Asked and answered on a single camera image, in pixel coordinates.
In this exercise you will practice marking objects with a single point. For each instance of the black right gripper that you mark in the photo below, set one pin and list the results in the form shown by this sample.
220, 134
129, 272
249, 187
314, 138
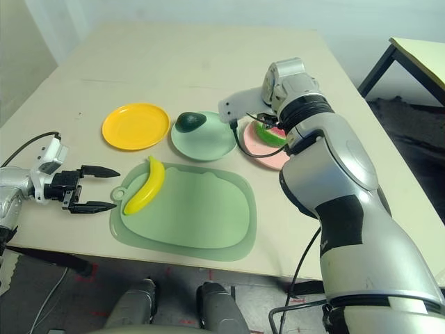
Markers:
267, 119

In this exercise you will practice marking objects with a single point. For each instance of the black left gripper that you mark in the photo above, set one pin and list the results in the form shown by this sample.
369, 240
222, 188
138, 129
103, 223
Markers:
64, 188

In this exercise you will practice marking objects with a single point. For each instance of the toy watermelon slice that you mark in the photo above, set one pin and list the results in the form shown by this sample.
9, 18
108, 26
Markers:
269, 136

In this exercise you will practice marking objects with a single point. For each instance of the yellow toy banana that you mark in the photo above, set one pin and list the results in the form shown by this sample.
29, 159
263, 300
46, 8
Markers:
149, 188

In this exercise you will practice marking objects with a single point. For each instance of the dark green toy avocado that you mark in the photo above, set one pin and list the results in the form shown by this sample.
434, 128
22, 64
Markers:
189, 122

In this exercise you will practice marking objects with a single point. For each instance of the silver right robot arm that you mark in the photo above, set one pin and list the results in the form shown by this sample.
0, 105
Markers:
340, 191

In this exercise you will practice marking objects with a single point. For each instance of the pink plastic plate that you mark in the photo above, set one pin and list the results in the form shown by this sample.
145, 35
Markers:
257, 149

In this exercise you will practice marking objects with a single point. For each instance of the light green plastic plate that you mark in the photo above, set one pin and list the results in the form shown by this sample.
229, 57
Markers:
205, 142

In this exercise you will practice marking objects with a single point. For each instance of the yellow plastic plate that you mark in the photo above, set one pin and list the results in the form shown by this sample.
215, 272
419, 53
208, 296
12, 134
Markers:
135, 127

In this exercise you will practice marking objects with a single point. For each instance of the black table foot bar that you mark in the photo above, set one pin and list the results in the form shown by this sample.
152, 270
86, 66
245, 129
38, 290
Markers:
52, 259
309, 288

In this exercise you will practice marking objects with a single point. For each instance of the green silicone cutting mat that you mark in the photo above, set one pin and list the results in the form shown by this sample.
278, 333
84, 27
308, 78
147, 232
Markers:
194, 212

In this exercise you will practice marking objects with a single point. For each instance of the grey robot left leg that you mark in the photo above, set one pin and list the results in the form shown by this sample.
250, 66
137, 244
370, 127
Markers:
133, 306

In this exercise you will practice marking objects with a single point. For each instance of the grey robot leg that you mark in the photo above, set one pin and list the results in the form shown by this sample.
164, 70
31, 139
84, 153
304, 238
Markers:
133, 306
219, 306

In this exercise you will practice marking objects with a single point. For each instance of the side table with black legs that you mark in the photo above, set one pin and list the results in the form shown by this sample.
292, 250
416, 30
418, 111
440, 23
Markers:
420, 55

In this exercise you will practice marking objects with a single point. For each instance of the grey robot right leg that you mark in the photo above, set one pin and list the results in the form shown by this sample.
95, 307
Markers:
219, 306

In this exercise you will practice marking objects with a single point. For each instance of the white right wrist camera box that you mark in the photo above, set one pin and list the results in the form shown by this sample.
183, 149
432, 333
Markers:
240, 102

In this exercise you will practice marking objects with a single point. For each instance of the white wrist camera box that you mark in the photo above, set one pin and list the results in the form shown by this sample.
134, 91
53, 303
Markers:
240, 102
50, 156

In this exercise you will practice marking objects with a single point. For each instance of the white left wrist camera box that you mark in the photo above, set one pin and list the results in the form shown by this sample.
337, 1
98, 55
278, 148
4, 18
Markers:
50, 156

